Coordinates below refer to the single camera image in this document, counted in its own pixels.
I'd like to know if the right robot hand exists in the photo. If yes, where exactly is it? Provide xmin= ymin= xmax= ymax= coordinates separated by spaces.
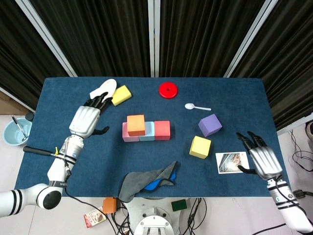
xmin=236 ymin=131 xmax=283 ymax=181

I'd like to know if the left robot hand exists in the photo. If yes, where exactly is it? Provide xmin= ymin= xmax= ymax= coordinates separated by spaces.
xmin=69 ymin=92 xmax=113 ymax=139

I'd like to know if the orange foam cube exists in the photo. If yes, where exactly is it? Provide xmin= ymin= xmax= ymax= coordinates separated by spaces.
xmin=126 ymin=114 xmax=146 ymax=137

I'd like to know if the purple foam cube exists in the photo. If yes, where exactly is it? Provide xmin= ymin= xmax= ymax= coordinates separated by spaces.
xmin=198 ymin=114 xmax=223 ymax=138

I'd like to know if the yellow foam cube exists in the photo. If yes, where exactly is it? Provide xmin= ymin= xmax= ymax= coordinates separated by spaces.
xmin=189 ymin=136 xmax=212 ymax=160

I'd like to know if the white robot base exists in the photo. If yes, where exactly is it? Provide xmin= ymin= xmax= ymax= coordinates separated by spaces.
xmin=126 ymin=197 xmax=181 ymax=235

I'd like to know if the printed photo card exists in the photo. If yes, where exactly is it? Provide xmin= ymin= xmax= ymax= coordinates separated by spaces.
xmin=215 ymin=151 xmax=250 ymax=175

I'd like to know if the white plastic knife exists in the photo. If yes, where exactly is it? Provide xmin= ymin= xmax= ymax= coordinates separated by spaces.
xmin=89 ymin=78 xmax=117 ymax=102

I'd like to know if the pink foam cube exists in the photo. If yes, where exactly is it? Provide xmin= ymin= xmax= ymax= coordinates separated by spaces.
xmin=122 ymin=122 xmax=140 ymax=143

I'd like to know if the yellow sponge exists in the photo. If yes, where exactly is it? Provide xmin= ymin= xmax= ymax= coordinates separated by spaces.
xmin=111 ymin=85 xmax=132 ymax=106

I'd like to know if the blue felt table cover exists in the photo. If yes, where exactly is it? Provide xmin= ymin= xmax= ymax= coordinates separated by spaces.
xmin=13 ymin=77 xmax=291 ymax=198

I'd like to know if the light blue foam cube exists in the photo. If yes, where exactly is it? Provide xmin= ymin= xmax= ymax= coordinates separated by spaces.
xmin=138 ymin=121 xmax=156 ymax=142

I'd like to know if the light blue bowl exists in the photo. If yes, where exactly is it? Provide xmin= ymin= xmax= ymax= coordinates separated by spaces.
xmin=2 ymin=117 xmax=33 ymax=147

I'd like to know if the brown cardboard box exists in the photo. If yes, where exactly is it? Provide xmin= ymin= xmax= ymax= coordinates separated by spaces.
xmin=0 ymin=92 xmax=27 ymax=116

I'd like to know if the red foam cube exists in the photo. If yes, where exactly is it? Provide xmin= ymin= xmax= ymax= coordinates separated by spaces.
xmin=154 ymin=120 xmax=171 ymax=141

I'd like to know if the grey and blue cloth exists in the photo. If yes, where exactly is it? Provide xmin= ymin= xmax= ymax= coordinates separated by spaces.
xmin=118 ymin=161 xmax=179 ymax=203

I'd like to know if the red round disc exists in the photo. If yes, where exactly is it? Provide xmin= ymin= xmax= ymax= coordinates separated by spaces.
xmin=158 ymin=82 xmax=179 ymax=99

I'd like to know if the black curtain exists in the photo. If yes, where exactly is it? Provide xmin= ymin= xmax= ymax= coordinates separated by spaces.
xmin=158 ymin=0 xmax=266 ymax=78
xmin=0 ymin=0 xmax=69 ymax=111
xmin=29 ymin=0 xmax=151 ymax=78
xmin=229 ymin=0 xmax=313 ymax=132

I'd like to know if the orange box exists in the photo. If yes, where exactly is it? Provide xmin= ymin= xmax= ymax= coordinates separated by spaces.
xmin=102 ymin=197 xmax=118 ymax=214

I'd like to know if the white plastic spoon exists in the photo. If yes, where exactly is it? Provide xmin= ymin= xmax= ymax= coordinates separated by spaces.
xmin=184 ymin=103 xmax=212 ymax=112

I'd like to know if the dark green box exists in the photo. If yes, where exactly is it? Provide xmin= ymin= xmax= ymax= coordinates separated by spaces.
xmin=171 ymin=199 xmax=188 ymax=212

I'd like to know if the printed snack packet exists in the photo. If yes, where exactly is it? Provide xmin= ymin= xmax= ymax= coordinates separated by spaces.
xmin=83 ymin=207 xmax=107 ymax=229

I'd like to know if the black handled hammer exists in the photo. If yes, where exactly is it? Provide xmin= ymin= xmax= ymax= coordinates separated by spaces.
xmin=23 ymin=146 xmax=59 ymax=157

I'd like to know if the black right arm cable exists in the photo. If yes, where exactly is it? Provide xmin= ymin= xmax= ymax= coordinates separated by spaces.
xmin=251 ymin=176 xmax=301 ymax=235

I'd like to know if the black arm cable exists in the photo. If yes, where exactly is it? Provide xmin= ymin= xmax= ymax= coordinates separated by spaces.
xmin=251 ymin=176 xmax=301 ymax=235
xmin=62 ymin=156 xmax=117 ymax=235

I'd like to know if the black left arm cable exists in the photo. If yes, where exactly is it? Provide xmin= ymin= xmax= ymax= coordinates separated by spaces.
xmin=62 ymin=156 xmax=117 ymax=235

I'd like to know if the white frame post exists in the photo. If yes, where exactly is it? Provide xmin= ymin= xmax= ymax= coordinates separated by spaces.
xmin=147 ymin=0 xmax=161 ymax=78
xmin=14 ymin=0 xmax=78 ymax=78
xmin=224 ymin=0 xmax=279 ymax=78

